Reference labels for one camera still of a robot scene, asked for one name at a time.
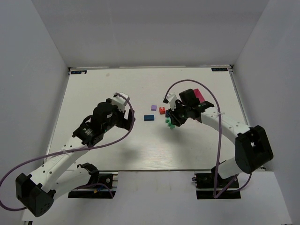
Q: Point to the left corner label sticker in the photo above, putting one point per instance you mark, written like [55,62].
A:
[78,72]

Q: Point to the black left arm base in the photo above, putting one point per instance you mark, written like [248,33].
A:
[104,187]

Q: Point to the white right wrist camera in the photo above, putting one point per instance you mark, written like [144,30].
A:
[170,99]

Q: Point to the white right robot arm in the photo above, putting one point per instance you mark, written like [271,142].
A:
[252,147]

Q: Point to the red cube block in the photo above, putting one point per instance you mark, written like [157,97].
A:
[161,110]

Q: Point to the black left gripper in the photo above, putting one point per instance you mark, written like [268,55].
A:
[128,120]

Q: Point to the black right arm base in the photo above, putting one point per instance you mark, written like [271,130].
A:
[204,184]

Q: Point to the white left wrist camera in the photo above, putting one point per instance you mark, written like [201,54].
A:
[120,102]

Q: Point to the dark blue rectangular block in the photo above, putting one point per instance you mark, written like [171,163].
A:
[148,117]

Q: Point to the right corner label sticker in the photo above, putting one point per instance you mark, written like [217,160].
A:
[219,69]

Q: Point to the green hospital arch block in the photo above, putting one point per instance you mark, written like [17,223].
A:
[169,123]

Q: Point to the corner label sticker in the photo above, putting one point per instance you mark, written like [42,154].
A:
[78,72]
[219,69]

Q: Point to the purple cube block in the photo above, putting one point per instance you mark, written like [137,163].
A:
[153,107]

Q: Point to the dark blue printed cube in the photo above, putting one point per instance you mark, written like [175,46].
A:
[167,114]

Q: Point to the pink plastic box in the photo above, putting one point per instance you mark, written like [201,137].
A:
[199,95]

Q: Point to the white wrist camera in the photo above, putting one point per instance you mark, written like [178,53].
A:
[170,99]
[120,102]

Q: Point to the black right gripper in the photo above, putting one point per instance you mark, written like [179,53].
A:
[176,116]

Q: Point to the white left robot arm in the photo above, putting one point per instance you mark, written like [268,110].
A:
[38,190]

